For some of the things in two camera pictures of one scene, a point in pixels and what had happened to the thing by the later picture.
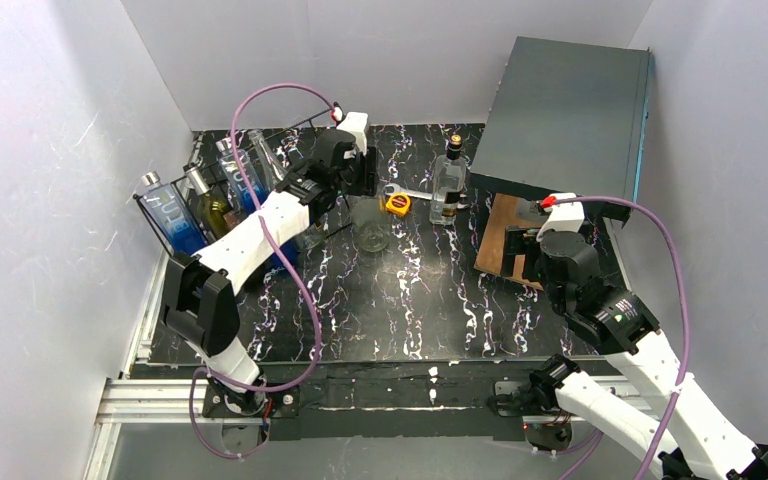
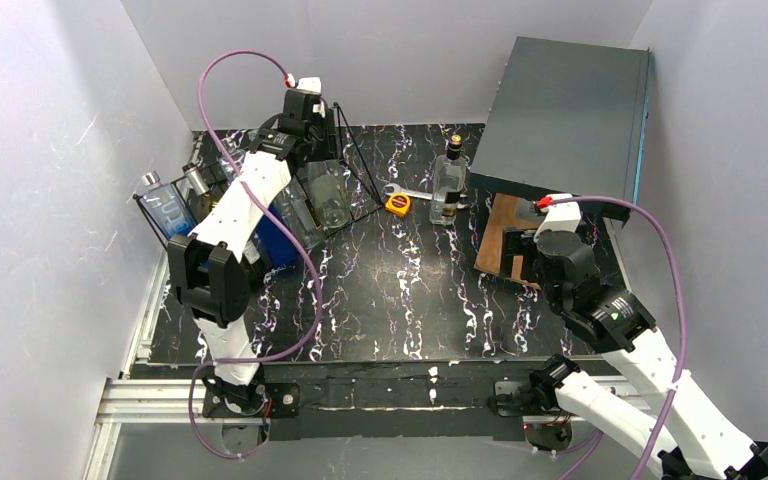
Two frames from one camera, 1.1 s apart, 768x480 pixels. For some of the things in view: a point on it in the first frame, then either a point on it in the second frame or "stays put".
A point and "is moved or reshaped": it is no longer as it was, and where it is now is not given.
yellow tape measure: (398, 204) stays put
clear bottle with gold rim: (370, 227) is moved or reshaped
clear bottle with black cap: (449, 182) stays put
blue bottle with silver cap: (171, 216) stays put
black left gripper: (363, 175) -> (321, 145)
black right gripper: (526, 241) stays put
